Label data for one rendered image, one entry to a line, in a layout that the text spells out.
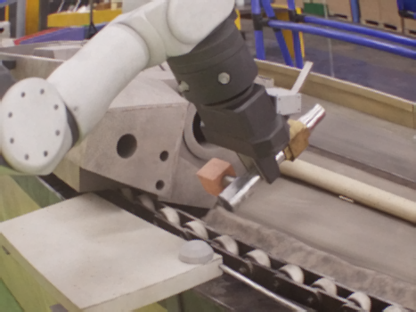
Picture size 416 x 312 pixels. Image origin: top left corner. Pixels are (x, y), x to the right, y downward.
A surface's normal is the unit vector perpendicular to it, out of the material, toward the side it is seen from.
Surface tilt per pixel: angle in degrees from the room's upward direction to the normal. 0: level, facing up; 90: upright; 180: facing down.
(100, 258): 0
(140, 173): 90
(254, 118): 90
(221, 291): 0
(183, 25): 84
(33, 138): 77
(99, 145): 90
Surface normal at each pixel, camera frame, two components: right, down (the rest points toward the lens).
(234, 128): -0.70, 0.62
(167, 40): 0.18, 0.59
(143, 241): -0.06, -0.94
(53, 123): 0.69, -0.04
